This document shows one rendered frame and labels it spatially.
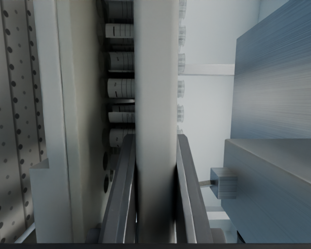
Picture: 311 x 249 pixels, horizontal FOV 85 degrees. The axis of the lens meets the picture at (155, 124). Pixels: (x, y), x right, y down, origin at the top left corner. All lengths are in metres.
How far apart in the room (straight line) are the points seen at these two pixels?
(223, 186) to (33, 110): 0.22
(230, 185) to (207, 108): 3.33
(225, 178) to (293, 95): 0.29
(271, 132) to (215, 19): 3.29
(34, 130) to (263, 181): 0.22
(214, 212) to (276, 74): 1.05
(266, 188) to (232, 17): 3.68
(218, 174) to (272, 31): 0.42
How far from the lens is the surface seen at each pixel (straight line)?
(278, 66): 0.52
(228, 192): 0.24
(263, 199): 0.20
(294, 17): 0.52
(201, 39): 3.54
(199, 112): 3.51
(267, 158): 0.19
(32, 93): 0.19
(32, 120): 0.19
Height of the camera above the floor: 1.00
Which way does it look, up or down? 1 degrees up
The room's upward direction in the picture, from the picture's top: 90 degrees clockwise
